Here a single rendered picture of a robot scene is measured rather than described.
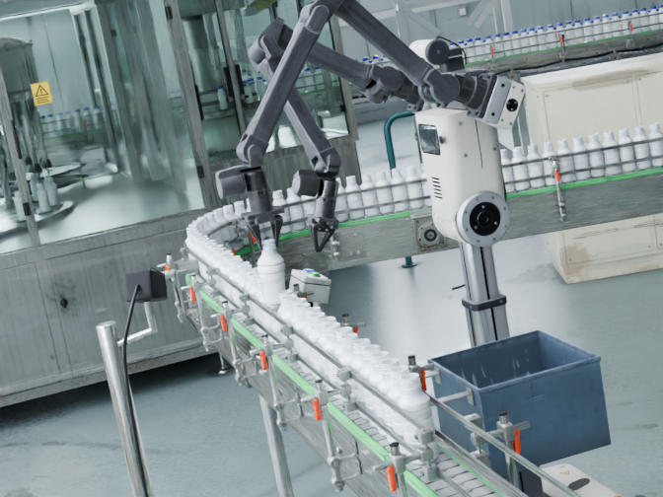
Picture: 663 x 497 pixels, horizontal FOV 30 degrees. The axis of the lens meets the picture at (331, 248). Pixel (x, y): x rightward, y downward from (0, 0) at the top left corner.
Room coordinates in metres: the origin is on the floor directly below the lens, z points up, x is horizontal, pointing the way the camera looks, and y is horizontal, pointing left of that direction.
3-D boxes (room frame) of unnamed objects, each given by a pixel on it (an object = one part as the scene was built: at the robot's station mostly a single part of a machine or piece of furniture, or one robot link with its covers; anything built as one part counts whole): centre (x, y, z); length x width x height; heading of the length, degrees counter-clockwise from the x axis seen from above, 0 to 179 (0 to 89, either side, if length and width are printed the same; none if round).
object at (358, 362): (2.47, -0.03, 1.08); 0.06 x 0.06 x 0.17
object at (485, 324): (3.50, -0.41, 0.74); 0.11 x 0.11 x 0.40; 15
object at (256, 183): (3.10, 0.16, 1.45); 0.07 x 0.06 x 0.07; 106
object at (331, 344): (2.64, 0.03, 1.08); 0.06 x 0.06 x 0.17
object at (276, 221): (3.10, 0.15, 1.32); 0.07 x 0.07 x 0.09; 15
